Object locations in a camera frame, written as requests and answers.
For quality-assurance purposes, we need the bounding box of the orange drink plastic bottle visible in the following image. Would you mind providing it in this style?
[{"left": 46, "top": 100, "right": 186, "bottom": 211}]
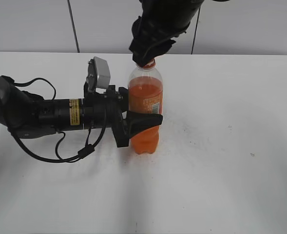
[{"left": 128, "top": 66, "right": 163, "bottom": 154}]

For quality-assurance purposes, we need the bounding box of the orange bottle cap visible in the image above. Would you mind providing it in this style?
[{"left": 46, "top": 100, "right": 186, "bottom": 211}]
[{"left": 136, "top": 59, "right": 156, "bottom": 69}]

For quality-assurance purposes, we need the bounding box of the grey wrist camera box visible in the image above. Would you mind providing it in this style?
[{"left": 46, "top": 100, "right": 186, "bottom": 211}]
[{"left": 86, "top": 57, "right": 111, "bottom": 93}]

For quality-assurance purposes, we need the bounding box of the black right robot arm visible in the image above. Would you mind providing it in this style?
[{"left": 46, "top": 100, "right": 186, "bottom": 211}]
[{"left": 129, "top": 0, "right": 203, "bottom": 66}]

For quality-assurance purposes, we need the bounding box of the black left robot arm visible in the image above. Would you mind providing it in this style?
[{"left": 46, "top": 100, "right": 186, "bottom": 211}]
[{"left": 0, "top": 76, "right": 163, "bottom": 147}]

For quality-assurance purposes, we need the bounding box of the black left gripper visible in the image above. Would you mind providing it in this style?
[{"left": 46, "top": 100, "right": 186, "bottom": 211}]
[{"left": 82, "top": 83, "right": 163, "bottom": 148}]

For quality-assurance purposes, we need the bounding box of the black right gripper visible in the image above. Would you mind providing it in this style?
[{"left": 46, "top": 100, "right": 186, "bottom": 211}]
[{"left": 129, "top": 16, "right": 176, "bottom": 67}]

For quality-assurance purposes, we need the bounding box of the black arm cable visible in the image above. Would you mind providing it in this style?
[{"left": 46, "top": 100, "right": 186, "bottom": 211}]
[{"left": 8, "top": 78, "right": 106, "bottom": 163}]

